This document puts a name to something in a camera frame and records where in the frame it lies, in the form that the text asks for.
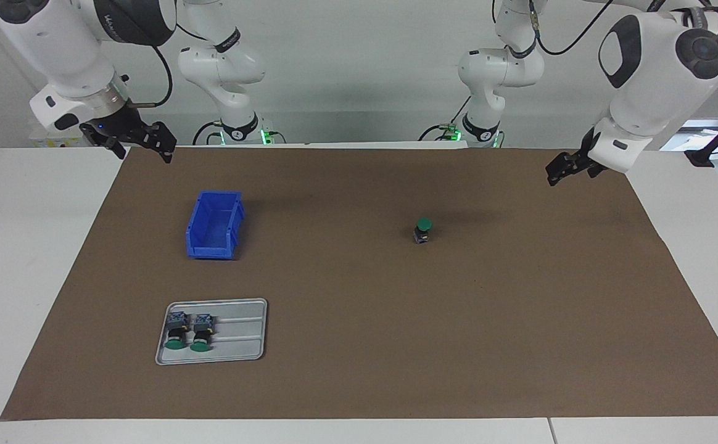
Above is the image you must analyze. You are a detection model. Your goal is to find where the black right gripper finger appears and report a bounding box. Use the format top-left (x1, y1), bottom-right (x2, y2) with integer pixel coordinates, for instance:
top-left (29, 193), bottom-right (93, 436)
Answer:
top-left (143, 123), bottom-right (178, 165)
top-left (101, 139), bottom-right (130, 163)

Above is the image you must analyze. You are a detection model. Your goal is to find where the blue plastic storage bin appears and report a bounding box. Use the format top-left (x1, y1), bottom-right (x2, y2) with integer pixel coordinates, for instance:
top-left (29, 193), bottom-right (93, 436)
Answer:
top-left (185, 190), bottom-right (246, 260)

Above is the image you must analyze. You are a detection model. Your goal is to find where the brown paper table mat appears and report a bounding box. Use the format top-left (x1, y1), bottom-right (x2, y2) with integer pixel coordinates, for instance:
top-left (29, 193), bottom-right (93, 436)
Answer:
top-left (0, 146), bottom-right (718, 421)

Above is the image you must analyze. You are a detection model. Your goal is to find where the silver metal tray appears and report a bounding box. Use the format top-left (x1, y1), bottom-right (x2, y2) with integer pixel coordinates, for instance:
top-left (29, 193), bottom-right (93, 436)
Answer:
top-left (155, 298), bottom-right (268, 366)

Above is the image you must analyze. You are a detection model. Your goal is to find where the black right base cable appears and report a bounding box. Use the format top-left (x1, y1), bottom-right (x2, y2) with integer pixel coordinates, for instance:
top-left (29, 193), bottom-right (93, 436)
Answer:
top-left (192, 120), bottom-right (224, 146)

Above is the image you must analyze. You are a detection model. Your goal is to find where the black base cable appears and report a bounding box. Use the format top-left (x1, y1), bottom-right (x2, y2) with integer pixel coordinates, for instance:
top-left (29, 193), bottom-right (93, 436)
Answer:
top-left (192, 120), bottom-right (224, 146)
top-left (418, 97), bottom-right (474, 142)

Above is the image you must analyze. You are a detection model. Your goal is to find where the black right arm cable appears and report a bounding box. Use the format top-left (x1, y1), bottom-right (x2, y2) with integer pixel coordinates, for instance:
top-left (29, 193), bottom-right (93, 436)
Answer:
top-left (126, 46), bottom-right (175, 111)

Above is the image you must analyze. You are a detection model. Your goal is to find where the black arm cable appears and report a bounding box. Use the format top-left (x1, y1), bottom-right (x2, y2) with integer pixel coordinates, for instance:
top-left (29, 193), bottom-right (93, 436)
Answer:
top-left (528, 0), bottom-right (613, 57)
top-left (126, 46), bottom-right (175, 111)

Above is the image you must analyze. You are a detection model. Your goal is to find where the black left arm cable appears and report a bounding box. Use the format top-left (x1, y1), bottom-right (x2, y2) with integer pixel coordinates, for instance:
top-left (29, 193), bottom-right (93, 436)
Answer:
top-left (528, 0), bottom-right (613, 57)

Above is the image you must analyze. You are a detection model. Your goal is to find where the black left base cable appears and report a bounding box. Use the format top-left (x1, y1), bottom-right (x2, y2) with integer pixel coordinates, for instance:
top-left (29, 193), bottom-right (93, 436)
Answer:
top-left (418, 97), bottom-right (474, 142)

